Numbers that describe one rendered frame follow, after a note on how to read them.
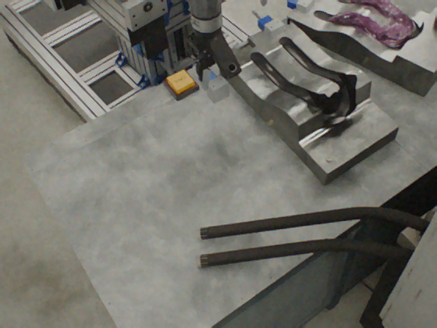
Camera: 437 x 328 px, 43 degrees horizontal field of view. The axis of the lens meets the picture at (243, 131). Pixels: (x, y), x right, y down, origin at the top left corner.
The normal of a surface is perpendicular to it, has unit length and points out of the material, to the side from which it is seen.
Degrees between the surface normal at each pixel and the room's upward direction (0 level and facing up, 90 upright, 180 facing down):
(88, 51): 0
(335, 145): 0
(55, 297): 0
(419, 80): 90
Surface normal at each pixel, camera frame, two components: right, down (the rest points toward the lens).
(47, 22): -0.01, -0.59
